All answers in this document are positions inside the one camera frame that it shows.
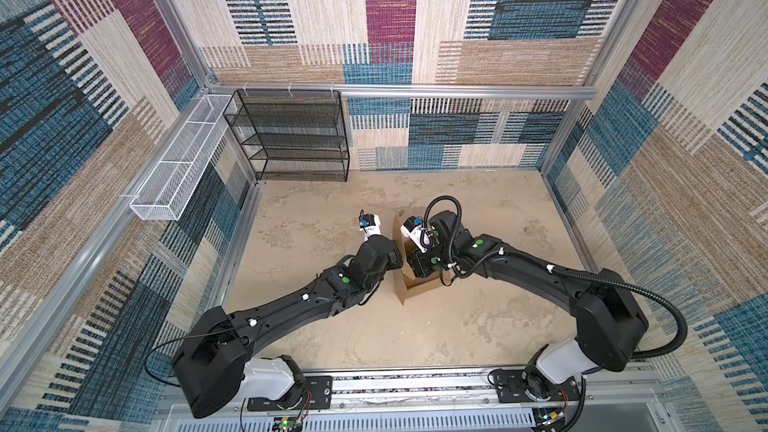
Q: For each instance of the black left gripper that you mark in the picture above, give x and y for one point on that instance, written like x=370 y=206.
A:
x=394 y=262

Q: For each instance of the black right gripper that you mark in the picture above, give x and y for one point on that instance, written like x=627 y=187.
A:
x=417 y=262

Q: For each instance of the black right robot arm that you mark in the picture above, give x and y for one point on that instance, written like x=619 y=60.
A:
x=609 y=322

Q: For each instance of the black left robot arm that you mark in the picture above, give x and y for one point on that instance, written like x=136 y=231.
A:
x=210 y=364

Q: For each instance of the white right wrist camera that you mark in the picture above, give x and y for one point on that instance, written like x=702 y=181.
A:
x=414 y=230

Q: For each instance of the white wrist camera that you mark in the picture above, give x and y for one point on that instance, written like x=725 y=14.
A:
x=369 y=224
x=414 y=230

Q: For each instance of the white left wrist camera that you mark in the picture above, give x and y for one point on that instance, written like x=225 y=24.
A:
x=369 y=224

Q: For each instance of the aluminium front mounting rail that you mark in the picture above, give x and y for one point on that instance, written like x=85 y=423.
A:
x=444 y=399

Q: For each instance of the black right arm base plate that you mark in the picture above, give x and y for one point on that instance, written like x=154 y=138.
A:
x=518 y=386

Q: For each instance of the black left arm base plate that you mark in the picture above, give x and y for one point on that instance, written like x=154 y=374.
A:
x=288 y=393

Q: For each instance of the black wire mesh shelf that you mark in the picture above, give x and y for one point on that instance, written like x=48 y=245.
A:
x=291 y=135

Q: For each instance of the white wire mesh basket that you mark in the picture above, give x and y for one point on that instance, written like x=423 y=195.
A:
x=166 y=192

